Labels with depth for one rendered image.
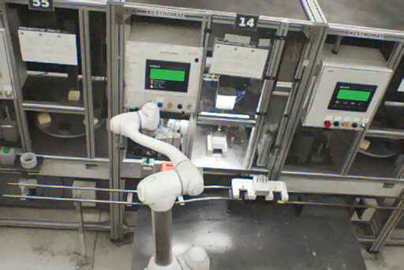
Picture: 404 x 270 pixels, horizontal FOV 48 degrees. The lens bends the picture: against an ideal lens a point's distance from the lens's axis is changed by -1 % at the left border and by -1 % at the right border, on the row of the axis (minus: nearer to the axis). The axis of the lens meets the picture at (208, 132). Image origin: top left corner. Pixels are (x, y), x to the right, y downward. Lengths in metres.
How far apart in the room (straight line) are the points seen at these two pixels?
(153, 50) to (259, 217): 1.37
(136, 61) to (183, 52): 0.26
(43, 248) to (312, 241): 2.04
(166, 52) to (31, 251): 2.00
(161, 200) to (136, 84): 0.78
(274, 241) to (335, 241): 0.42
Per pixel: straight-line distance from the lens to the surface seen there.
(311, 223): 3.28
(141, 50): 2.53
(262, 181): 3.06
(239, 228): 3.10
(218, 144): 3.12
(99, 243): 3.79
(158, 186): 2.16
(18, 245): 3.87
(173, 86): 2.62
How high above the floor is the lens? 3.10
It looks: 41 degrees down
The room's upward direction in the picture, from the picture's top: 10 degrees clockwise
